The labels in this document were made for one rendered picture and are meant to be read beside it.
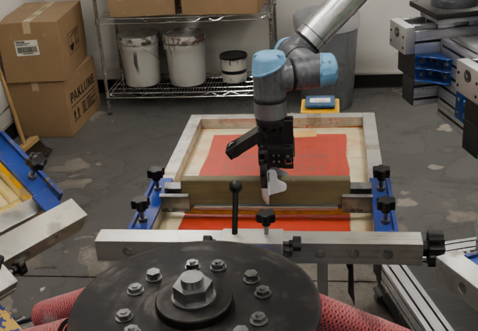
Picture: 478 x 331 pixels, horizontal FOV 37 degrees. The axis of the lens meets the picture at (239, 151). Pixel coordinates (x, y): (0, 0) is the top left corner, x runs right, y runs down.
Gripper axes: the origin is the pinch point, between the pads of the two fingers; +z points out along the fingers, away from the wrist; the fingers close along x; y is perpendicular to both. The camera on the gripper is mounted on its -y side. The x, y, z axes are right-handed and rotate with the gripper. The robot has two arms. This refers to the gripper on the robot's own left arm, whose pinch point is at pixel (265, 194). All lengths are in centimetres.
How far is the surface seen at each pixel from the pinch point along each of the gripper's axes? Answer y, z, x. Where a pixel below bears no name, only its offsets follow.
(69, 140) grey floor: -159, 101, 271
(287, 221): 5.3, 5.7, -3.1
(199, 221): -16.2, 5.7, -3.0
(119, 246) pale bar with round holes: -28.8, -1.5, -26.9
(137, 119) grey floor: -121, 101, 309
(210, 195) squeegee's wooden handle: -13.3, -0.7, -1.7
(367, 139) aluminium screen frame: 26.0, 2.2, 38.1
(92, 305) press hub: -12, -30, -85
